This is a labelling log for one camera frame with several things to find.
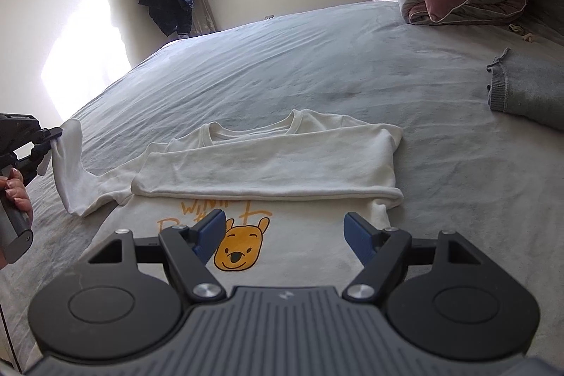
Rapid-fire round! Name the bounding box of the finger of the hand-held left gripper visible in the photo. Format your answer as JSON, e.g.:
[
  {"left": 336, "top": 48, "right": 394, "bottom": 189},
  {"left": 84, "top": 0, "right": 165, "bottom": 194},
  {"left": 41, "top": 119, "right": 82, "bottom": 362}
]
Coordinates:
[
  {"left": 30, "top": 128, "right": 64, "bottom": 150},
  {"left": 12, "top": 144, "right": 50, "bottom": 185}
]

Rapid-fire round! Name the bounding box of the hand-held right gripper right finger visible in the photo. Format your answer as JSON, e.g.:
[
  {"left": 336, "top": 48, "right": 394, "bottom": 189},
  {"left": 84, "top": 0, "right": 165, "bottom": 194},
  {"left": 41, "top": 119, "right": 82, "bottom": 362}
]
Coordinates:
[{"left": 342, "top": 212, "right": 482, "bottom": 304}]

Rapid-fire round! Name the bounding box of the person's left hand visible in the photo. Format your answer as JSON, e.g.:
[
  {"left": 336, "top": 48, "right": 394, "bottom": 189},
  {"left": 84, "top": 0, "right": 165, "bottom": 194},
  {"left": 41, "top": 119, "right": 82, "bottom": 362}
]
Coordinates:
[{"left": 0, "top": 175, "right": 35, "bottom": 227}]

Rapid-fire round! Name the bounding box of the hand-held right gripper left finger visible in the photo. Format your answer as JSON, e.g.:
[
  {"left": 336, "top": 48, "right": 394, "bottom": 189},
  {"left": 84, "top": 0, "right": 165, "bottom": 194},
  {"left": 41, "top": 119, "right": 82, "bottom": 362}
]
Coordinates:
[{"left": 86, "top": 209, "right": 228, "bottom": 303}]

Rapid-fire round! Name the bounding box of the white long-sleeve shirt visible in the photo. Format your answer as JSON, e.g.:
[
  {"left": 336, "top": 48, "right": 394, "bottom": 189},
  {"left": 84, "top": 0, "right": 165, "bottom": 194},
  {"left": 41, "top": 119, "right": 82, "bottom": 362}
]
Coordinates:
[{"left": 37, "top": 109, "right": 405, "bottom": 302}]

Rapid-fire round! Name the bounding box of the folded grey sweater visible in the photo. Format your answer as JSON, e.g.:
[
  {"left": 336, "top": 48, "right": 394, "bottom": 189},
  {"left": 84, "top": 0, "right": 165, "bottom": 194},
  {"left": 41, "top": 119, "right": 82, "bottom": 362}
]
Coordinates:
[{"left": 486, "top": 48, "right": 564, "bottom": 132}]

